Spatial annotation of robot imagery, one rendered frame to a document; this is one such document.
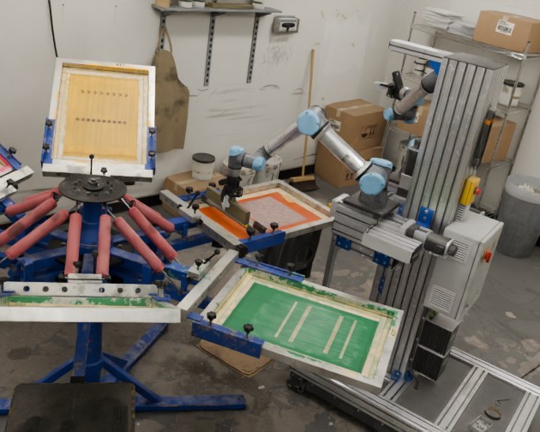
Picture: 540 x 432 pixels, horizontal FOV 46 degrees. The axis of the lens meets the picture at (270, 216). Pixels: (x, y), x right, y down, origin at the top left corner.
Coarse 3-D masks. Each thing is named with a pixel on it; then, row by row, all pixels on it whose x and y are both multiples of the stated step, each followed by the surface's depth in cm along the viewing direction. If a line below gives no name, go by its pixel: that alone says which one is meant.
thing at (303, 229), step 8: (256, 184) 400; (264, 184) 401; (272, 184) 404; (280, 184) 407; (288, 184) 407; (248, 192) 393; (288, 192) 403; (296, 192) 398; (200, 200) 370; (304, 200) 393; (312, 200) 390; (320, 208) 384; (328, 208) 383; (328, 216) 380; (216, 224) 344; (312, 224) 360; (320, 224) 362; (328, 224) 367; (288, 232) 347; (296, 232) 351; (304, 232) 356
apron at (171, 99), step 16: (160, 64) 516; (160, 80) 521; (176, 80) 531; (160, 96) 528; (176, 96) 537; (160, 112) 534; (176, 112) 545; (160, 128) 540; (176, 128) 552; (160, 144) 546; (176, 144) 559
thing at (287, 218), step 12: (252, 216) 366; (264, 216) 369; (276, 216) 371; (288, 216) 373; (300, 216) 375; (312, 216) 378; (228, 228) 349; (240, 228) 351; (276, 228) 357; (288, 228) 359
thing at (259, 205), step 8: (240, 200) 384; (248, 200) 386; (256, 200) 387; (264, 200) 389; (272, 200) 390; (280, 200) 392; (200, 208) 366; (208, 208) 367; (216, 208) 369; (248, 208) 375; (256, 208) 376; (264, 208) 378; (272, 208) 379; (280, 208) 381; (208, 216) 358; (216, 216) 360; (224, 216) 361
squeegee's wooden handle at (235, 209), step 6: (210, 186) 359; (210, 192) 356; (216, 192) 353; (210, 198) 358; (216, 198) 353; (228, 198) 348; (234, 204) 342; (228, 210) 347; (234, 210) 343; (240, 210) 339; (246, 210) 337; (234, 216) 344; (240, 216) 340; (246, 216) 336; (246, 222) 338
